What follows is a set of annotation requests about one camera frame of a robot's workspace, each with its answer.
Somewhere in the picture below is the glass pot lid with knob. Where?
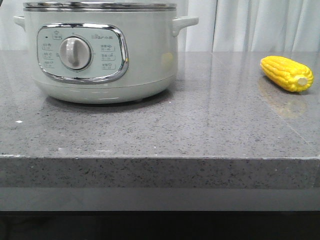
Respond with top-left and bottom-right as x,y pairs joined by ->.
23,0 -> 177,12

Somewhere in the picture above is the pale green electric cooking pot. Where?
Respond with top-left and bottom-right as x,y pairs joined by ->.
13,7 -> 199,104

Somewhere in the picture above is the white curtain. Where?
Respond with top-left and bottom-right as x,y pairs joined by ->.
0,0 -> 320,52

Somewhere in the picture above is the yellow corn cob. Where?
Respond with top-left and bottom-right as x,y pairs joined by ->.
260,55 -> 314,93

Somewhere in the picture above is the grey cabinet front under counter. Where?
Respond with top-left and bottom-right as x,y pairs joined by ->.
0,187 -> 320,212

